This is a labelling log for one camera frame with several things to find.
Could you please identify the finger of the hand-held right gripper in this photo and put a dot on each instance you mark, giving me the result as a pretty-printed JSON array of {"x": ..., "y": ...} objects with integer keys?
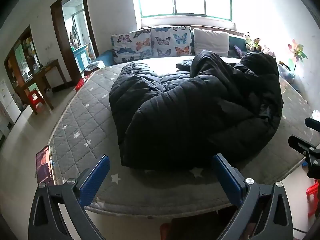
[
  {"x": 297, "y": 142},
  {"x": 312, "y": 123}
]

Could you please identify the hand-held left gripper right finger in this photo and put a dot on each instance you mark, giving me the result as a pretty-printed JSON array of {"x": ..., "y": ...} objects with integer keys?
[{"x": 227, "y": 180}]

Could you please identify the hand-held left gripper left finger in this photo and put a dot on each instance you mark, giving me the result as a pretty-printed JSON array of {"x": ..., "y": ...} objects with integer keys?
[{"x": 93, "y": 180}]

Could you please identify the black puffer jacket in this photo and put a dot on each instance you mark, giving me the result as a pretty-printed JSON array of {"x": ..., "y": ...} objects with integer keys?
[{"x": 187, "y": 110}]

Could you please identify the red plastic stool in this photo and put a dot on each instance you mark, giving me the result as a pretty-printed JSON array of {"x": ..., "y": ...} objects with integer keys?
[
  {"x": 313, "y": 197},
  {"x": 35, "y": 98}
]

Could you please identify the smartphone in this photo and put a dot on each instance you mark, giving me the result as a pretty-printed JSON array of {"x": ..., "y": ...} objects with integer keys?
[{"x": 43, "y": 165}]

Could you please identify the clear plastic storage box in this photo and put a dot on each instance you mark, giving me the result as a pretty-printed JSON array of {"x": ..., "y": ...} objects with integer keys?
[{"x": 286, "y": 71}]

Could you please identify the grey star quilted mat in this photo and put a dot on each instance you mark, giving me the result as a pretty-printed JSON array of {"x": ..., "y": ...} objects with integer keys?
[{"x": 80, "y": 115}]

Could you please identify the colourful pinwheel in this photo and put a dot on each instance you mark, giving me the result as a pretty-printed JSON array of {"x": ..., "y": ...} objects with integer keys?
[{"x": 297, "y": 51}]

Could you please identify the pink plush toy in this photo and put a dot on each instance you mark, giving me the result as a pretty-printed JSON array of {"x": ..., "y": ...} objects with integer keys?
[{"x": 267, "y": 52}]

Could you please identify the red plastic bag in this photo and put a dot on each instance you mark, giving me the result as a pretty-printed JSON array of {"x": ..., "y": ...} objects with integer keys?
[{"x": 80, "y": 83}]

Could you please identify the purple umbrella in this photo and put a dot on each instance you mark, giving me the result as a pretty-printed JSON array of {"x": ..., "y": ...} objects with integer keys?
[{"x": 237, "y": 50}]

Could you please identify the panda plush toy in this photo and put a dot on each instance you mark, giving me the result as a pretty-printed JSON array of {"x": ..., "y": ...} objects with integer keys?
[{"x": 248, "y": 40}]

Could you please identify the white refrigerator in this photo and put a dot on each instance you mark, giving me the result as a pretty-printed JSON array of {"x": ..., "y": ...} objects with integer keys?
[{"x": 10, "y": 105}]

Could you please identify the patterned cloth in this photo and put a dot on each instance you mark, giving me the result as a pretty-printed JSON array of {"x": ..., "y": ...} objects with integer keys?
[{"x": 96, "y": 66}]

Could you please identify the wooden table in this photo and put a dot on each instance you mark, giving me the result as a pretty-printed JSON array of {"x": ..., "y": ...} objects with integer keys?
[{"x": 50, "y": 67}]

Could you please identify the blue cabinet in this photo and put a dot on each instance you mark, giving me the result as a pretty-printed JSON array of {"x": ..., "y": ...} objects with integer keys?
[{"x": 81, "y": 57}]

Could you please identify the blue sofa bench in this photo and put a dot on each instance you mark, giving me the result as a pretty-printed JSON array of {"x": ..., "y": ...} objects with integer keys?
[{"x": 105, "y": 56}]

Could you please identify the white pillow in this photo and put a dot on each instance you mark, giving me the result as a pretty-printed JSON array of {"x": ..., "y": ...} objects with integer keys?
[{"x": 211, "y": 41}]

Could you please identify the butterfly print pillow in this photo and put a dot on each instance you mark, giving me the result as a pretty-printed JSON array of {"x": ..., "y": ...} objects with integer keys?
[
  {"x": 132, "y": 45},
  {"x": 170, "y": 42}
]

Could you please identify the wooden display cabinet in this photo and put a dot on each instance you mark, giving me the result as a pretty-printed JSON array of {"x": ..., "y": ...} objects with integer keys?
[{"x": 25, "y": 47}]

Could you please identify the brown door frame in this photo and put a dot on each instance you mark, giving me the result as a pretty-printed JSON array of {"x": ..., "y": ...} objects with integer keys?
[{"x": 58, "y": 35}]

